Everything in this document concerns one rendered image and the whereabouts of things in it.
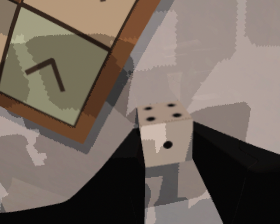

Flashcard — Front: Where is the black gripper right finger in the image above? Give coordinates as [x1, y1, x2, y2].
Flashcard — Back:
[192, 121, 280, 224]

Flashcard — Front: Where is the beige die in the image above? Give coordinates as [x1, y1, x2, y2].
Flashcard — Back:
[137, 100, 192, 167]

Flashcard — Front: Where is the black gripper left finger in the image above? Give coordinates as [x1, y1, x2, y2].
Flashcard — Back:
[0, 128, 145, 224]

